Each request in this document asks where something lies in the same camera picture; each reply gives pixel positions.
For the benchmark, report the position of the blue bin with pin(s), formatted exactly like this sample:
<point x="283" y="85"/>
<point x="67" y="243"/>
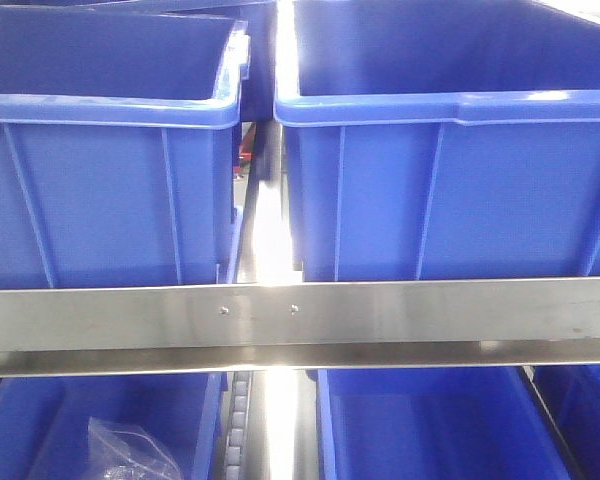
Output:
<point x="159" y="426"/>
<point x="434" y="423"/>
<point x="117" y="143"/>
<point x="441" y="139"/>

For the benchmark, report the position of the blue bin lower left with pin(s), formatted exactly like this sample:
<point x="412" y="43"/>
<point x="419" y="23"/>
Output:
<point x="159" y="426"/>

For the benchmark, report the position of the clear plastic bag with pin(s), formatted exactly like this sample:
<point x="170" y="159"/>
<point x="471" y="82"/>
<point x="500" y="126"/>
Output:
<point x="126" y="451"/>

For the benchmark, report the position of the blue bin upper left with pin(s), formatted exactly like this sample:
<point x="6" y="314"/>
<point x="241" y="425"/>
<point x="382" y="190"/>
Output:
<point x="117" y="143"/>

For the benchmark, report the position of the blue bin upper right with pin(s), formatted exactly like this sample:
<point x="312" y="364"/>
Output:
<point x="441" y="139"/>

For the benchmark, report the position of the blue bin lower right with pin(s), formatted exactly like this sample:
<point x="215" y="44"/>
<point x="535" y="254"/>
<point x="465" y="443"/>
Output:
<point x="434" y="423"/>

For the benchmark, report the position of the steel shelf front rail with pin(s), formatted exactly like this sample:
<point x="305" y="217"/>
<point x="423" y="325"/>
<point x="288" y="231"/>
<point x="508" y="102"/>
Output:
<point x="301" y="326"/>

